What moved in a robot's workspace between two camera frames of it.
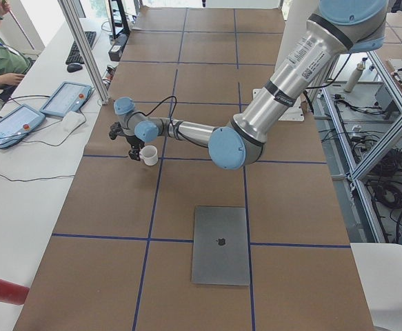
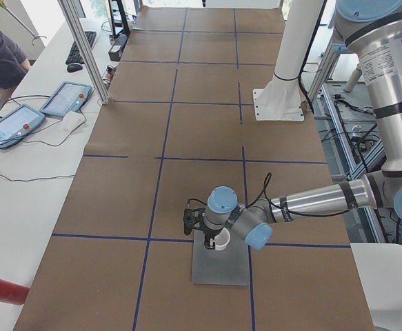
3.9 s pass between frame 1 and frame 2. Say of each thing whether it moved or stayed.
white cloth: stayed
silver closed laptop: stayed
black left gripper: moved
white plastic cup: moved
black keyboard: stayed
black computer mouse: stayed
